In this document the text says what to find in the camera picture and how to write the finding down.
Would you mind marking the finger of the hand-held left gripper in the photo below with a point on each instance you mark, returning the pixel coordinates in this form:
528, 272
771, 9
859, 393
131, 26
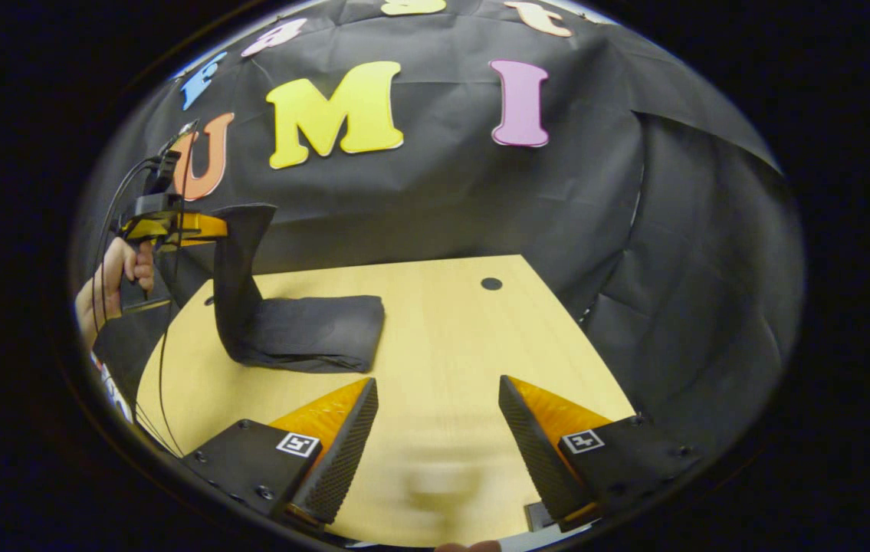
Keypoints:
189, 226

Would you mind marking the black backdrop cloth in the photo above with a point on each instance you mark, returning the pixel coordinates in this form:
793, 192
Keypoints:
634, 268

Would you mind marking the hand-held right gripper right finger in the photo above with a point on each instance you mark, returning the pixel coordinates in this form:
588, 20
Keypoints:
530, 452

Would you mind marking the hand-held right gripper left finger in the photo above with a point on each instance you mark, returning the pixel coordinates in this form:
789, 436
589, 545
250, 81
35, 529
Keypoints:
346, 452

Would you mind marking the dark jeans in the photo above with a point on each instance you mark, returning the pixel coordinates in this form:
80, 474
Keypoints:
312, 330

